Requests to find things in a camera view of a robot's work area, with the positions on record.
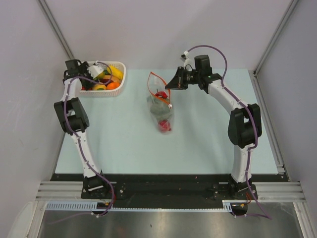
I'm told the white plastic basket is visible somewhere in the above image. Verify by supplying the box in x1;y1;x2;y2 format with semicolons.
79;61;126;98

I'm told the white slotted cable duct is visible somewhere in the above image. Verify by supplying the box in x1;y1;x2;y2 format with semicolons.
46;200;233;212

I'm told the red chili pepper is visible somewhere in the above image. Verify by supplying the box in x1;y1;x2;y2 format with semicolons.
155;91;168;99

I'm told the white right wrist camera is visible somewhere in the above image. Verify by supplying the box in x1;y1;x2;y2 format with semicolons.
180;51;192;68

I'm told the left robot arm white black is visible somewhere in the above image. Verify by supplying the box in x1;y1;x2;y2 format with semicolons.
54;59;102;179

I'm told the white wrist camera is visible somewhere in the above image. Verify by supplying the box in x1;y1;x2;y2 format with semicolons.
87;64;105;81
180;51;192;68

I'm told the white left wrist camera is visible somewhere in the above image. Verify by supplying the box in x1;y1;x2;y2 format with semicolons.
87;64;105;81

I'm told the yellow orange fruit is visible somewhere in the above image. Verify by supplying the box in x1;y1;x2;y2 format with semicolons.
92;84;106;91

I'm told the clear zip bag orange zipper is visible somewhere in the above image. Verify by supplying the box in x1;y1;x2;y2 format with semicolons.
146;71;174;134

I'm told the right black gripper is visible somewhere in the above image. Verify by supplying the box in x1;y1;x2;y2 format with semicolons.
166;66;201;90

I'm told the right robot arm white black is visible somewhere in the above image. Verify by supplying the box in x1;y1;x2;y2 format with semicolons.
165;55;262;199

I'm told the green netted melon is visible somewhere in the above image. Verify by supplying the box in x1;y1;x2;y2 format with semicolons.
150;101;173;121

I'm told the yellow corn cob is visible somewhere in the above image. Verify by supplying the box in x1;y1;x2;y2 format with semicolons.
107;65;124;80

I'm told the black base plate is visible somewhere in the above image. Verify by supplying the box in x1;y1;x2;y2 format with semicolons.
81;173;258;210

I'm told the orange tangerine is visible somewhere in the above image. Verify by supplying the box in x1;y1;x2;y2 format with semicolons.
106;82;120;90

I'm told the red apple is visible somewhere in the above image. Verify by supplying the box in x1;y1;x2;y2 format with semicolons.
158;120;171;132

